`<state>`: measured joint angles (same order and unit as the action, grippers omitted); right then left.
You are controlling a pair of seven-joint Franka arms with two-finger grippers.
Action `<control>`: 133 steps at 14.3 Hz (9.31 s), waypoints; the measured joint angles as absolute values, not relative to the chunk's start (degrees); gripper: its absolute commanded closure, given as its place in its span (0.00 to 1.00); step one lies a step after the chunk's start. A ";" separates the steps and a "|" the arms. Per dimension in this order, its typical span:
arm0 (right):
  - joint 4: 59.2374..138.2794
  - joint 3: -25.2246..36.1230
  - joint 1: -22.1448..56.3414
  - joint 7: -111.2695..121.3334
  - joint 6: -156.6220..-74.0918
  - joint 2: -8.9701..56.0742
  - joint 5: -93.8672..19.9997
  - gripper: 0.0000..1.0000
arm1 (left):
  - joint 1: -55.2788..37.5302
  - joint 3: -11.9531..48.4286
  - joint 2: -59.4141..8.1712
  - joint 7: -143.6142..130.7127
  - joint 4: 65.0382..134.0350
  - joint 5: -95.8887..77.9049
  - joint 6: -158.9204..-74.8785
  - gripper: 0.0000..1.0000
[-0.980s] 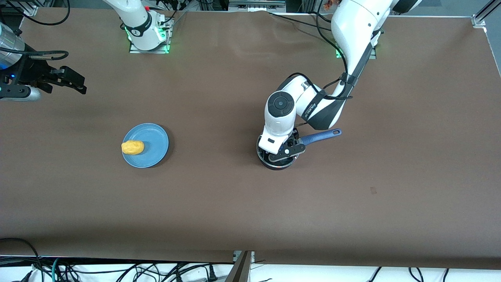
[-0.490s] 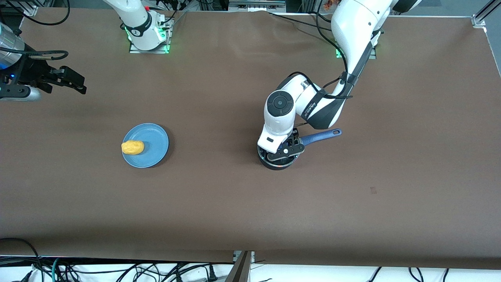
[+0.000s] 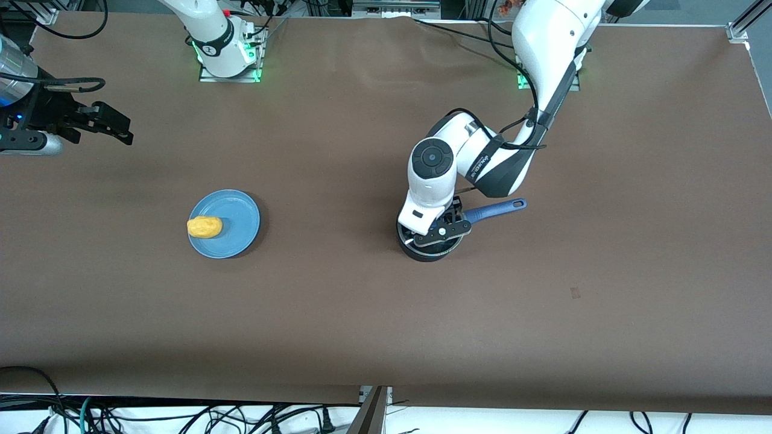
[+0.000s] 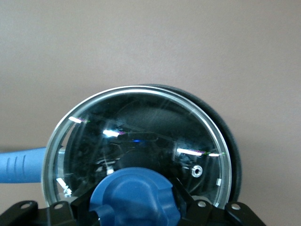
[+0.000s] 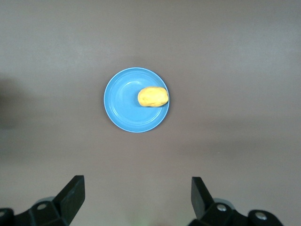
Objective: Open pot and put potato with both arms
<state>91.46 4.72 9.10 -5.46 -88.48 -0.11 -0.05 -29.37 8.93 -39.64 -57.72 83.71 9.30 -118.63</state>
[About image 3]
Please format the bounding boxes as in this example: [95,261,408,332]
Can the glass lid with blue knob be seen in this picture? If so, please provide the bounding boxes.
[396,216,464,258]

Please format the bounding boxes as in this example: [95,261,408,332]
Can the yellow potato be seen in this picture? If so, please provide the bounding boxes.
[186,216,223,239]

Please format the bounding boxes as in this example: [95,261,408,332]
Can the brown table cover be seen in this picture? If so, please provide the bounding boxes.
[0,11,772,417]

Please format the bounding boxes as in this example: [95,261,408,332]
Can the blue round plate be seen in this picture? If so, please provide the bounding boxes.
[188,189,261,259]

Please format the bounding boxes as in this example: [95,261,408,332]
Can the grey box with ports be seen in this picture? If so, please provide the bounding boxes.
[352,0,441,19]

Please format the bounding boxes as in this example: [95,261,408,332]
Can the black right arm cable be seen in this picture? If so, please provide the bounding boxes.
[0,0,109,94]

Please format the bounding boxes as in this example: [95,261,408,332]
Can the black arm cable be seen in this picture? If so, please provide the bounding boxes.
[442,0,548,151]
[0,0,109,94]

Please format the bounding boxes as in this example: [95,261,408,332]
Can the black pot with blue handle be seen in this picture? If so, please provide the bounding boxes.
[395,198,528,263]

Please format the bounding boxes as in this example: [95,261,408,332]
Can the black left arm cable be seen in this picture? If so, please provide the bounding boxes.
[442,0,548,151]

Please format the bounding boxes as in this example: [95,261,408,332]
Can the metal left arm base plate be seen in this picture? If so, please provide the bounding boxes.
[515,57,581,92]

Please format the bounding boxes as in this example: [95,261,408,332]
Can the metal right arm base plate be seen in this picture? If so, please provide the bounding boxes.
[198,23,267,83]

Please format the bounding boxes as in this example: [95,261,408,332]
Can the black cable lying between bases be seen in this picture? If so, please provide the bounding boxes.
[414,18,517,50]

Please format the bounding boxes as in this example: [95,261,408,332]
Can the aluminium profile post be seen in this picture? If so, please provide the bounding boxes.
[346,386,393,434]

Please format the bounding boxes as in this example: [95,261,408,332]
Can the looped black floor cable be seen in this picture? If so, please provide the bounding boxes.
[0,365,68,434]

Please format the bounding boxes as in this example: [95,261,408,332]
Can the aluminium frame corner profile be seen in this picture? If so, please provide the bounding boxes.
[726,0,772,43]

